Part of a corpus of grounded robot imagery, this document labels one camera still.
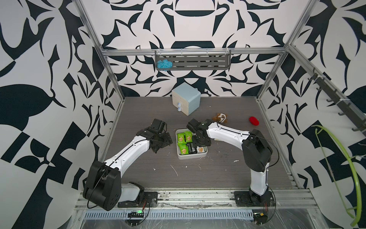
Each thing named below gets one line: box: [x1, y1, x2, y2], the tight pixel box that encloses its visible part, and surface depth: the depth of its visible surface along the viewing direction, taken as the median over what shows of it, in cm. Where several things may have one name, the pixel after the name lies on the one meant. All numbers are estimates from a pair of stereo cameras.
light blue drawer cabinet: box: [171, 82, 202, 116], surface depth 106 cm
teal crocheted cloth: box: [156, 59, 173, 69], surface depth 93 cm
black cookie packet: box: [186, 142, 198, 155], surface depth 91 cm
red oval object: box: [248, 116, 260, 126], surface depth 107 cm
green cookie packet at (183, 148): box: [177, 143, 190, 155], surface depth 91 cm
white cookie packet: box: [196, 146, 206, 154], surface depth 91 cm
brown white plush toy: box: [211, 112, 228, 124], surface depth 107 cm
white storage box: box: [175, 128, 209, 160], surface depth 91 cm
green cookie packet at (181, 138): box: [177, 133, 187, 144], surface depth 95 cm
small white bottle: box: [177, 102, 182, 112], surface depth 107 cm
